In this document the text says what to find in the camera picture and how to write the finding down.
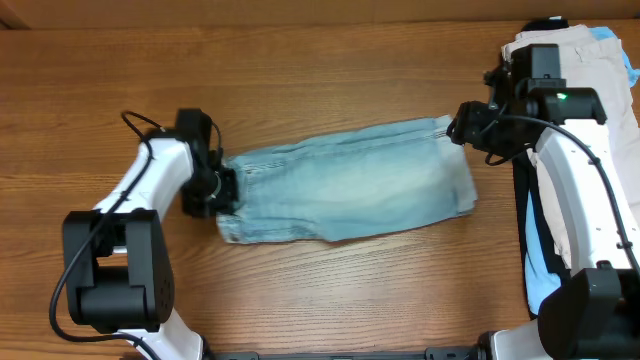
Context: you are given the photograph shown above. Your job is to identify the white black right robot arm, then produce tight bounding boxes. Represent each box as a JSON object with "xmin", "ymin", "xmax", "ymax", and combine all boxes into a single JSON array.
[{"xmin": 447, "ymin": 44, "xmax": 639, "ymax": 359}]

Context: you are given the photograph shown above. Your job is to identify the black folded garment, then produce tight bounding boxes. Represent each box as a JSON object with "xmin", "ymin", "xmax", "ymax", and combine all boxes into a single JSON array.
[{"xmin": 512, "ymin": 149, "xmax": 570, "ymax": 319}]

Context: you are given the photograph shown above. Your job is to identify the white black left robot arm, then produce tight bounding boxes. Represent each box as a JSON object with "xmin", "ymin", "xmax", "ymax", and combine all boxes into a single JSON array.
[{"xmin": 49, "ymin": 108, "xmax": 238, "ymax": 359}]

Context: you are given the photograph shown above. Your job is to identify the beige folded shorts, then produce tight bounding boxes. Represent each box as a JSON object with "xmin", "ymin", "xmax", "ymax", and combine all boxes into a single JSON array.
[{"xmin": 500, "ymin": 24, "xmax": 640, "ymax": 271}]

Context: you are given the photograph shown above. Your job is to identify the light blue folded garment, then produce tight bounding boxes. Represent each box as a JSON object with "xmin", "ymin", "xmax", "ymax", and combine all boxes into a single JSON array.
[{"xmin": 503, "ymin": 25, "xmax": 639, "ymax": 314}]

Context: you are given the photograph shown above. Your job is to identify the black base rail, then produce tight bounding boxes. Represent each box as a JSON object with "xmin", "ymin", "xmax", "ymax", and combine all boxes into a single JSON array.
[{"xmin": 204, "ymin": 346, "xmax": 491, "ymax": 360}]

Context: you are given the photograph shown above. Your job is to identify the light blue denim shorts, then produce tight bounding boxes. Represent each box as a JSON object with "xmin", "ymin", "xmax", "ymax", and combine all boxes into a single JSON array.
[{"xmin": 216, "ymin": 116, "xmax": 477, "ymax": 244}]

